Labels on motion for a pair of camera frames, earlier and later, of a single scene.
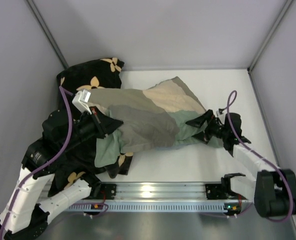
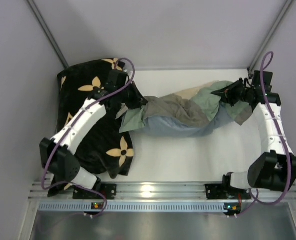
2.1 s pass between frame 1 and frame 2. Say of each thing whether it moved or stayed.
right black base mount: stayed
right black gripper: moved
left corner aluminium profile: stayed
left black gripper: moved
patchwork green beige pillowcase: moved
